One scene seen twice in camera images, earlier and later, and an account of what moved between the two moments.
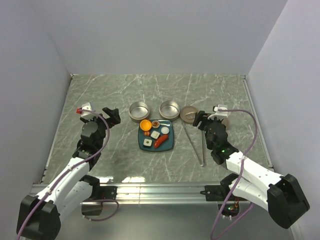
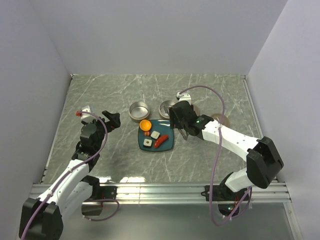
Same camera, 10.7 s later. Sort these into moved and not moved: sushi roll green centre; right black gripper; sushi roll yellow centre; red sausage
Moved: right black gripper
Not moved: sushi roll yellow centre; sushi roll green centre; red sausage
